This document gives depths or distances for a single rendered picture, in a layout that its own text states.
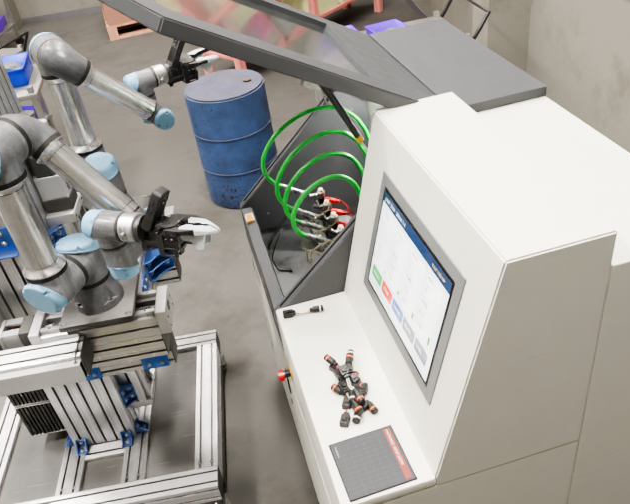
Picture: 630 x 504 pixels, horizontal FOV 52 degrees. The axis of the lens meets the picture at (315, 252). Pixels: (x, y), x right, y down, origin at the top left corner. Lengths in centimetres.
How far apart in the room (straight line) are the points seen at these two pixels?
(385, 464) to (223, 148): 289
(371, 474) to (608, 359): 57
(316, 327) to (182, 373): 120
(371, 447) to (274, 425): 139
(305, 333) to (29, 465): 145
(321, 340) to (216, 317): 172
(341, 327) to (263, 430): 115
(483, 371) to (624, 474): 68
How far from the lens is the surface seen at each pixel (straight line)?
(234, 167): 418
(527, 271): 121
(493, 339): 129
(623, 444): 180
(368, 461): 158
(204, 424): 273
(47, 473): 288
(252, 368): 320
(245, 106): 403
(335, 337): 186
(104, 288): 206
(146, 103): 240
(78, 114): 247
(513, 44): 475
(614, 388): 160
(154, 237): 161
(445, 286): 136
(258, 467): 284
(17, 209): 180
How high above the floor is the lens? 227
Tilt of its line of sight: 36 degrees down
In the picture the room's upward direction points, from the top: 9 degrees counter-clockwise
